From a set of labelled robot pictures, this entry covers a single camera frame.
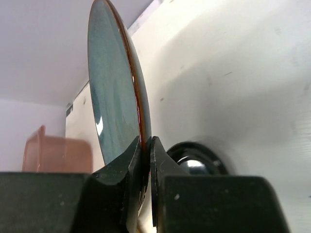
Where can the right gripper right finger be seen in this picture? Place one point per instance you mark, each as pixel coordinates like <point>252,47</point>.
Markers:
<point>219,203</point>

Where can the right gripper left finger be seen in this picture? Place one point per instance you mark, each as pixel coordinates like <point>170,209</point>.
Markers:
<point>110,198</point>

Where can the small black plate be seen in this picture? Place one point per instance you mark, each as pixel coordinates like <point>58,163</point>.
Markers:
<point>197,159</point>

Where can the dark teal glazed plate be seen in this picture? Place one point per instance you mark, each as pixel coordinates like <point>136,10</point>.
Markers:
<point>117,87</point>

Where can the pink translucent plastic bin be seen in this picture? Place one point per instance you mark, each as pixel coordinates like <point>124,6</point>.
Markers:
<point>45,153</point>

